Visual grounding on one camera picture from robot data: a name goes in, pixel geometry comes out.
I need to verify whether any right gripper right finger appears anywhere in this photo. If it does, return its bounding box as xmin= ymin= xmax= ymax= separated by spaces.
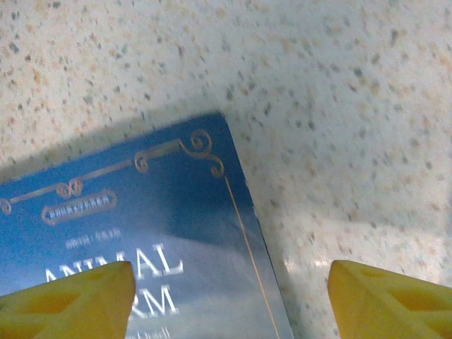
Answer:
xmin=327 ymin=259 xmax=452 ymax=339

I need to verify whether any blue Animal Farm book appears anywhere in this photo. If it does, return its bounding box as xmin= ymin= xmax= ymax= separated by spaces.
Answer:
xmin=0 ymin=112 xmax=296 ymax=339

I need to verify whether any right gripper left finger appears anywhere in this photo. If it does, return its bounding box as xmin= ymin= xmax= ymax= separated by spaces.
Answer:
xmin=0 ymin=260 xmax=137 ymax=339

